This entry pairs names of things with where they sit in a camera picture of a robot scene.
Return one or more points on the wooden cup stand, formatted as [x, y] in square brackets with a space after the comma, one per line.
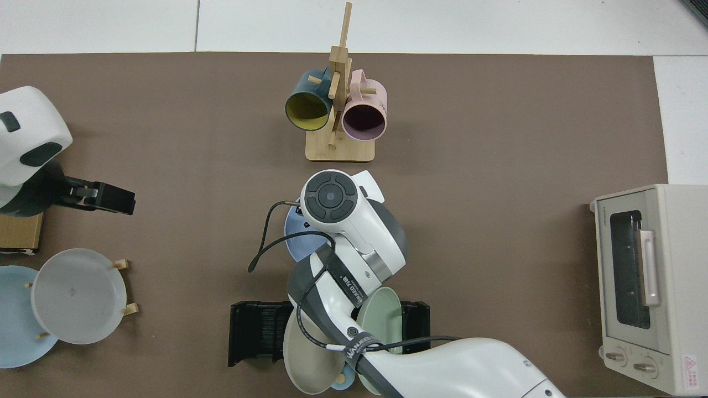
[340, 150]

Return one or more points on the dark grey ribbed object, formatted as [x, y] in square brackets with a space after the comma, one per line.
[698, 10]

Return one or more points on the periwinkle blue plate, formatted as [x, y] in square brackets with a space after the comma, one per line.
[296, 237]

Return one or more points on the small blue round thing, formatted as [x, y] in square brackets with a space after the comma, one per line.
[348, 384]

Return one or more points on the teal cup yellow inside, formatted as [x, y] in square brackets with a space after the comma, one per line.
[307, 110]

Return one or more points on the grey plate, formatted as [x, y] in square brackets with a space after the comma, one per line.
[77, 296]

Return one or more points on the black dish rack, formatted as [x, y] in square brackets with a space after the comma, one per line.
[257, 331]

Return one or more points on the pale toaster oven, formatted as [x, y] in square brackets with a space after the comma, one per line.
[677, 276]

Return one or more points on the pale green plate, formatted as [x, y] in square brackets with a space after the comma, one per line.
[387, 315]

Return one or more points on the pink cup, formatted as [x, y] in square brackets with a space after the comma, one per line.
[365, 99]

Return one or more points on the light blue plate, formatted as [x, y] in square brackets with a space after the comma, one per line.
[16, 320]

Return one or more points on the wooden plate rack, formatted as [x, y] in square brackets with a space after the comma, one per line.
[130, 309]

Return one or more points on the beige plate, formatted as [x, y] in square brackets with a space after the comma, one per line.
[307, 359]

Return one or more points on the brown table cloth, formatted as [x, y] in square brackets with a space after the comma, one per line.
[498, 138]

